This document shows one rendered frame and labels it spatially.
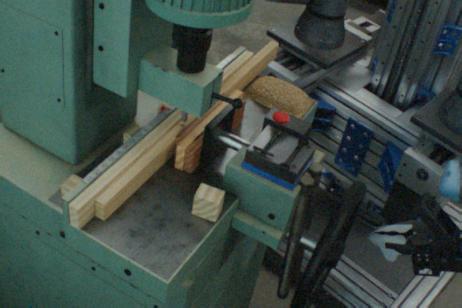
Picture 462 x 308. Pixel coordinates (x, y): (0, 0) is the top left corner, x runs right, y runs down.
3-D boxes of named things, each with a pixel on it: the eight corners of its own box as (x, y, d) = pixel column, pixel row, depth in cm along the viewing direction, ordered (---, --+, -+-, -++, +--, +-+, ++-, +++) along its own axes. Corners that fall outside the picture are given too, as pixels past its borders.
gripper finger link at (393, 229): (372, 253, 119) (414, 257, 114) (366, 231, 117) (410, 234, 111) (376, 244, 121) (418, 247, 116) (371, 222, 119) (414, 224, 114)
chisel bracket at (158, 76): (199, 126, 104) (204, 87, 99) (134, 96, 108) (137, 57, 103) (219, 106, 109) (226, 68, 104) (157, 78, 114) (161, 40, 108)
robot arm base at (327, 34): (313, 18, 179) (320, -11, 172) (353, 40, 172) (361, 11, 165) (283, 30, 169) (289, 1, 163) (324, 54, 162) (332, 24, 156)
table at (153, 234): (215, 335, 88) (220, 315, 84) (63, 244, 97) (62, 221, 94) (351, 138, 131) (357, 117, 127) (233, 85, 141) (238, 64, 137)
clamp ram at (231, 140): (233, 181, 106) (241, 144, 100) (199, 163, 108) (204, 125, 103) (256, 154, 113) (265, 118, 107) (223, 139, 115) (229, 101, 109)
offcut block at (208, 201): (215, 222, 98) (219, 204, 96) (191, 214, 99) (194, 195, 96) (221, 210, 101) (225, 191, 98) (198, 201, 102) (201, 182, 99)
